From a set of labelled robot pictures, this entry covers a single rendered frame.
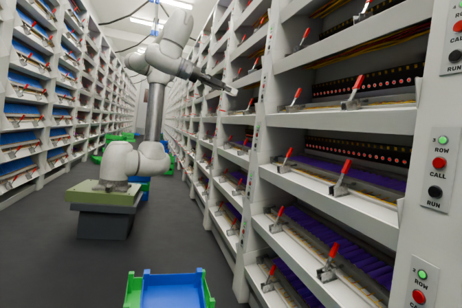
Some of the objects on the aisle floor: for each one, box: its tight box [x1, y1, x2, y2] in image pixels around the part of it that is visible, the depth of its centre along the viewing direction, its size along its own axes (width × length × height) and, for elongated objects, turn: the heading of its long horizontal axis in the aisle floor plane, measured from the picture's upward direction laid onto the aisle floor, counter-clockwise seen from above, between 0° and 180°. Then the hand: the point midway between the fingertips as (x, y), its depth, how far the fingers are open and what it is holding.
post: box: [203, 0, 263, 230], centre depth 174 cm, size 20×9×182 cm
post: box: [190, 2, 227, 199], centre depth 241 cm, size 20×9×182 cm
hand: (229, 91), depth 124 cm, fingers open, 3 cm apart
